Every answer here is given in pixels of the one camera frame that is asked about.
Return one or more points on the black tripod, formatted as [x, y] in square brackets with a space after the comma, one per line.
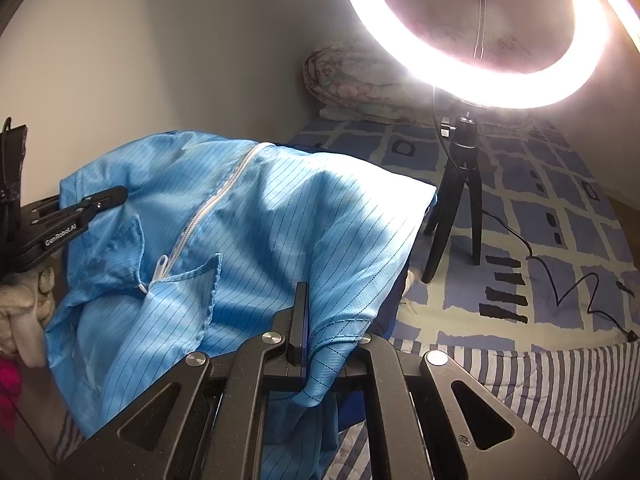
[462, 150]

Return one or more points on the floral folded quilt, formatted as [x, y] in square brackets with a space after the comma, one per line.
[350, 80]

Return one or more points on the blue white striped blanket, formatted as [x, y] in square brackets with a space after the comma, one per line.
[550, 390]

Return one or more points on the blue checked bed sheet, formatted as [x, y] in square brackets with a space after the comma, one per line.
[550, 200]

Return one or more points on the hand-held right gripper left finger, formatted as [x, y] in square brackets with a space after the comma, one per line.
[300, 330]

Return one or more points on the person's left hand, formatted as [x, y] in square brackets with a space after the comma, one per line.
[25, 320]

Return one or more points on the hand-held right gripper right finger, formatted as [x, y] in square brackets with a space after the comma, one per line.
[380, 360]

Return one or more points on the blue pinstriped work coat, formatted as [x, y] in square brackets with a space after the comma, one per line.
[300, 220]

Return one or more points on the person's left forearm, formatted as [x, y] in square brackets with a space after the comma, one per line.
[7, 390]

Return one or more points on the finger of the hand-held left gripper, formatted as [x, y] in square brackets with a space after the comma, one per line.
[60, 235]

